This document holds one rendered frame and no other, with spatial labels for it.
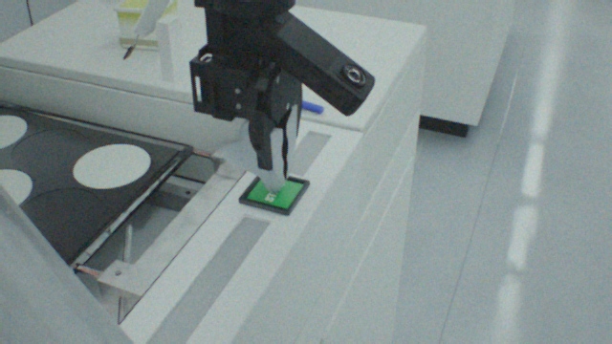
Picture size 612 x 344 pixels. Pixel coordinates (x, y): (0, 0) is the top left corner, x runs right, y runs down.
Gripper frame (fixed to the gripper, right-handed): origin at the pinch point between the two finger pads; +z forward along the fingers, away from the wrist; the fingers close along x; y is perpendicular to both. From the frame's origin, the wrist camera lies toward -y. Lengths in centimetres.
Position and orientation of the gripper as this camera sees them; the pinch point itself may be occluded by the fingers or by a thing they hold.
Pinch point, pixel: (281, 182)
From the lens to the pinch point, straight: 64.8
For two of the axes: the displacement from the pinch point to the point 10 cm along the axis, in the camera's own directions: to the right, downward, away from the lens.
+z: 0.0, 8.2, 5.8
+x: -3.8, 5.3, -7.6
